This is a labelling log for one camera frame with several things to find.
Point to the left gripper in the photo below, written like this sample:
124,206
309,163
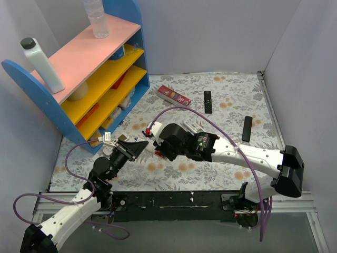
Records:
125,150

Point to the black remote control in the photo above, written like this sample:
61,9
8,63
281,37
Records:
247,128

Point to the slim white remote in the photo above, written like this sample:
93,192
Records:
151,148

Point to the pile of small batteries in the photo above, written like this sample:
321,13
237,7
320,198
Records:
141,136

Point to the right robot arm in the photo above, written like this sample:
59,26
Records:
283,169

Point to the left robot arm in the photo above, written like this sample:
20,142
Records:
95,195

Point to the small white display remote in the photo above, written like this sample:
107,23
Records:
107,150

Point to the white ac remote upper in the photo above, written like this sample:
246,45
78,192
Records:
192,126

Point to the black tv remote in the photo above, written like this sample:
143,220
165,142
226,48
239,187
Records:
207,102

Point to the white packets on shelf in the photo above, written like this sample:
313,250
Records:
117,111

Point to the red toothpaste box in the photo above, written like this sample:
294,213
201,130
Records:
173,97

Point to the orange box on shelf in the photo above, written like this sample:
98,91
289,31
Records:
87,115

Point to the floral table mat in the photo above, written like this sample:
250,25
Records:
234,97

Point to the blue pink yellow shelf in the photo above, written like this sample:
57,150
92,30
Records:
86,59

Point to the beige cylinder on shelf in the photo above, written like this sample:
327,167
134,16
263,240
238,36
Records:
79,93

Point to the blue white can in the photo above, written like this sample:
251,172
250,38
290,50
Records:
118,54

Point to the white bottle black cap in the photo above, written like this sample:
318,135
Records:
43,67

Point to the clear plastic water bottle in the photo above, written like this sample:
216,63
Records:
96,15

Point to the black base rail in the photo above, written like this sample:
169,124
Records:
222,206

